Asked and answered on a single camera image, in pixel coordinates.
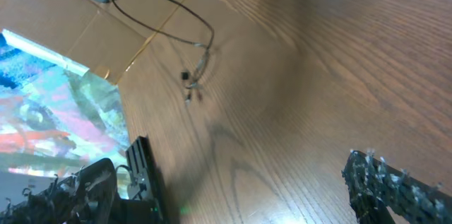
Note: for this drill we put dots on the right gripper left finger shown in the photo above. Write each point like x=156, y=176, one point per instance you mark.
x=86, y=196

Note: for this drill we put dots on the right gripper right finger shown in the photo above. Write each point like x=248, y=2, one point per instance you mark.
x=375, y=188

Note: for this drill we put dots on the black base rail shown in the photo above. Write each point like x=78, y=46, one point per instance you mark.
x=146, y=183

